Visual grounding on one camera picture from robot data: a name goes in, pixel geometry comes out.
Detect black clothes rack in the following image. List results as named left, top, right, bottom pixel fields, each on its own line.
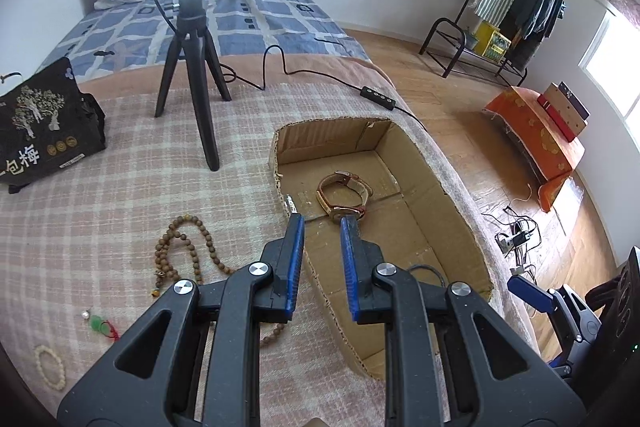
left=419, top=0, right=565, bottom=87

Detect brown wooden bead necklace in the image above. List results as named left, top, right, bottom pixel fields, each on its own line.
left=150, top=212, right=286, bottom=348

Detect red strap wristwatch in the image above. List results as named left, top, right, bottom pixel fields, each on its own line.
left=316, top=170, right=373, bottom=223

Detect books on orange box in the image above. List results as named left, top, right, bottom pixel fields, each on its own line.
left=537, top=82, right=590, bottom=141

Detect dark thin bangle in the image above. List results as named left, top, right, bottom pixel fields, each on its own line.
left=407, top=263, right=447, bottom=287

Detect cables on floor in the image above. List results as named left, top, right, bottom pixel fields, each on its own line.
left=482, top=183, right=544, bottom=278

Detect orange cloth covered box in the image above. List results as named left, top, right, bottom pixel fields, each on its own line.
left=484, top=87, right=585, bottom=212

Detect black snack bag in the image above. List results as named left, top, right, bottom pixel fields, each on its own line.
left=1, top=57, right=106, bottom=194

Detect yellow box on rack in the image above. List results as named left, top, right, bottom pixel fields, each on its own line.
left=473, top=20, right=511, bottom=63

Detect black light cable with switch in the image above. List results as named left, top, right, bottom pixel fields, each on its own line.
left=150, top=0, right=432, bottom=134

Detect black tripod stand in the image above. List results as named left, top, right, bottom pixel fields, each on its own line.
left=154, top=0, right=232, bottom=171

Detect blue patterned bed sheet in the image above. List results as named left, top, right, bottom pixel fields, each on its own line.
left=41, top=0, right=368, bottom=81

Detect cream bead bracelet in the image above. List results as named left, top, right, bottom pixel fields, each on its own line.
left=32, top=345, right=68, bottom=391

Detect dark hanging clothes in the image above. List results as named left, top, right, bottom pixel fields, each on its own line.
left=499, top=0, right=565, bottom=72

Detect brown cardboard box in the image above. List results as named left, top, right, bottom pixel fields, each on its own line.
left=270, top=118, right=494, bottom=379

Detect green jade red cord pendant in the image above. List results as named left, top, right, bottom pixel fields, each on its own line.
left=89, top=315, right=119, bottom=341

